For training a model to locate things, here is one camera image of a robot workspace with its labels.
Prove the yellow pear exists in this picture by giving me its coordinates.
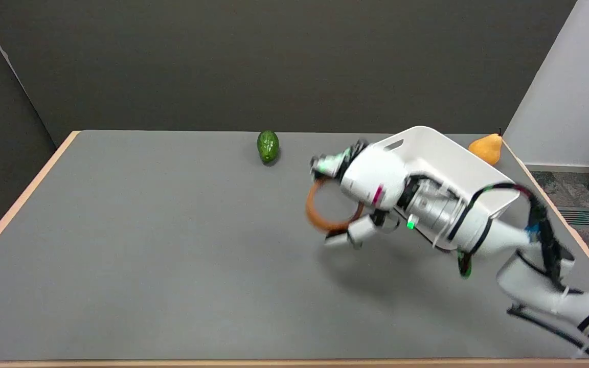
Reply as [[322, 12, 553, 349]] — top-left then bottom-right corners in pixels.
[[468, 129, 503, 166]]

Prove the yellow tape roll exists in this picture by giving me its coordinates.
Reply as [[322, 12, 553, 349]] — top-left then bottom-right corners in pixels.
[[305, 177, 365, 235]]

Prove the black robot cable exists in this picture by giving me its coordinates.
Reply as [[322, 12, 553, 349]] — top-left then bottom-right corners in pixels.
[[448, 183, 564, 287]]

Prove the green avocado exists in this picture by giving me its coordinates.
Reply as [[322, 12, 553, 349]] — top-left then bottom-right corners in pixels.
[[257, 130, 280, 164]]

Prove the floor vent grille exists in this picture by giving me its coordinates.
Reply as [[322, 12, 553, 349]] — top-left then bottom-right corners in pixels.
[[558, 208, 589, 227]]

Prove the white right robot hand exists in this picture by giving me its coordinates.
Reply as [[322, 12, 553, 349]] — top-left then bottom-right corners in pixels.
[[310, 140, 411, 250]]

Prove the white plastic box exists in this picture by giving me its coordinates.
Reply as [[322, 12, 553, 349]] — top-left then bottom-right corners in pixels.
[[371, 126, 521, 251]]

